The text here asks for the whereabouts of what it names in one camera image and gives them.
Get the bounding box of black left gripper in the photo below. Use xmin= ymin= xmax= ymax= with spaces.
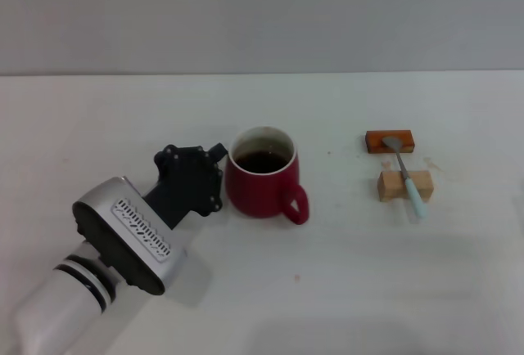
xmin=142 ymin=142 xmax=229 ymax=230

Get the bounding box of red ceramic coffee cup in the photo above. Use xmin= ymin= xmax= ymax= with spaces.
xmin=224 ymin=125 xmax=310 ymax=226

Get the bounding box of blue handled metal spoon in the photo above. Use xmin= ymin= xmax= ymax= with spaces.
xmin=381 ymin=136 xmax=429 ymax=220

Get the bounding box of light wooden notched block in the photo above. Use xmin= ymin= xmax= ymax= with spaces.
xmin=376 ymin=169 xmax=435 ymax=204

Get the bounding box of orange wooden block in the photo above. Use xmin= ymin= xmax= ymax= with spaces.
xmin=364 ymin=128 xmax=418 ymax=155

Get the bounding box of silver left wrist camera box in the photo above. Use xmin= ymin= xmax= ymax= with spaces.
xmin=72 ymin=176 xmax=188 ymax=296

